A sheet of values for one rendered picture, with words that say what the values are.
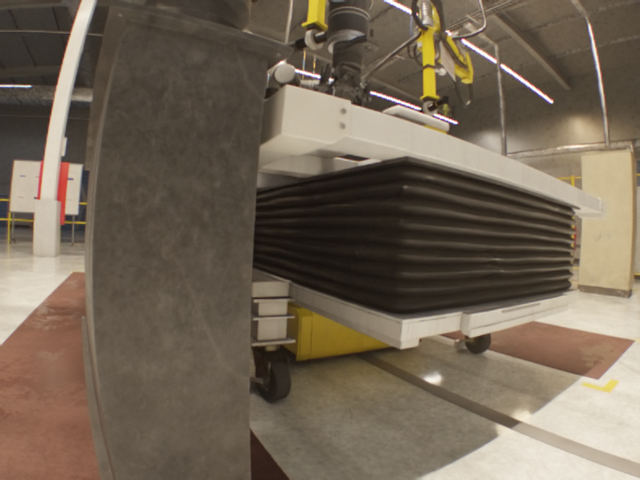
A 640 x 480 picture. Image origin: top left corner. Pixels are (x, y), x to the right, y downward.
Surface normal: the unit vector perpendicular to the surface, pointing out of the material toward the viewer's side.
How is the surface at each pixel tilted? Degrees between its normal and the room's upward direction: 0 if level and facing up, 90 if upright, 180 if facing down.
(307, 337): 90
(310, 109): 90
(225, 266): 90
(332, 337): 90
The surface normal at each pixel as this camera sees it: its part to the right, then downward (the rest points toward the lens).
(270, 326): 0.49, 0.04
